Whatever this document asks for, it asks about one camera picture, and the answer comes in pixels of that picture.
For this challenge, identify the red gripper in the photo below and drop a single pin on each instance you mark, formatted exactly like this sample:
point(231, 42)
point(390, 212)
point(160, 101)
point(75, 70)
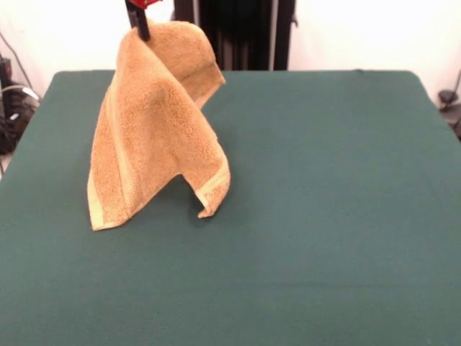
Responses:
point(142, 3)

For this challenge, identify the tan terry towel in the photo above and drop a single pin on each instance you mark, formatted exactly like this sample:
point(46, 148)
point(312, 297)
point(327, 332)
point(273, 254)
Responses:
point(151, 126)

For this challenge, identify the black upright column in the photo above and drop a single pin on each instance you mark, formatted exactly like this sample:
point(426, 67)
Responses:
point(245, 36)

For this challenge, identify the dark green tablecloth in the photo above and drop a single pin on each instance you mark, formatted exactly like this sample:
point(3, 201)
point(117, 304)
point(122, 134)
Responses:
point(288, 216)

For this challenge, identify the black wall power strip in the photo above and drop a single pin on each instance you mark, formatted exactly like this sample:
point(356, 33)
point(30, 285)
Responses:
point(5, 70)

